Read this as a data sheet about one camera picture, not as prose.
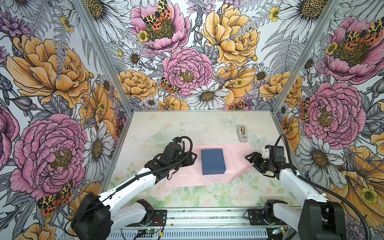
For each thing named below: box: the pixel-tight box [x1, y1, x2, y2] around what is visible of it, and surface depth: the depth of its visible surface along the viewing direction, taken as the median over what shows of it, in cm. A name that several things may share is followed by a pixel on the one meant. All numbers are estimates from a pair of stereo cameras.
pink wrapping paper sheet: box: [165, 142, 253, 188], surface depth 91 cm
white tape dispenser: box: [236, 124, 248, 143], surface depth 107 cm
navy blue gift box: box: [201, 148, 226, 175], surface depth 89 cm
